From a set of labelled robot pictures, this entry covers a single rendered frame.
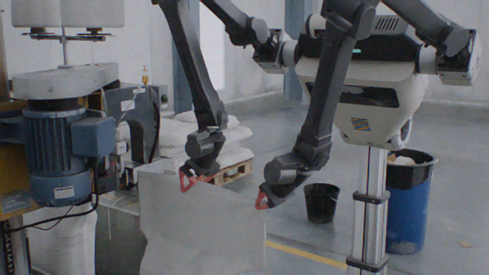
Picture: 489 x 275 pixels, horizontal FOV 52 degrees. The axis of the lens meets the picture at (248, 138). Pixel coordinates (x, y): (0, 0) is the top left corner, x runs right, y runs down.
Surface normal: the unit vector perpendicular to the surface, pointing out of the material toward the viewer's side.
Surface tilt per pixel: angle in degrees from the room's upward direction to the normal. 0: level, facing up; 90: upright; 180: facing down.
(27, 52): 90
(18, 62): 90
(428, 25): 119
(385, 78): 40
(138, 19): 90
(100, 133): 90
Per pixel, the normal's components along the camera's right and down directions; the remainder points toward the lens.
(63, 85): 0.61, 0.18
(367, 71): -0.37, -0.63
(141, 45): 0.82, 0.13
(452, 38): 0.55, 0.59
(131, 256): -0.58, 0.18
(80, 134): -0.20, 0.22
